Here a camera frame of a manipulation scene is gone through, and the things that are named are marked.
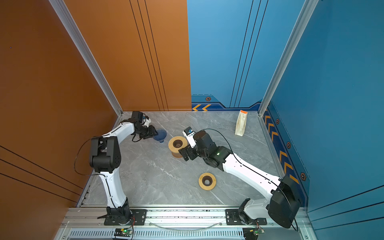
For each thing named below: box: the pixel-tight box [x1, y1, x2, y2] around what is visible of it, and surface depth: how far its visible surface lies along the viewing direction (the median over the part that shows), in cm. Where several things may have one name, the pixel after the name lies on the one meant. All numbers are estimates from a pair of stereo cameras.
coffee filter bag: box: [234, 110, 248, 137], surface depth 105 cm
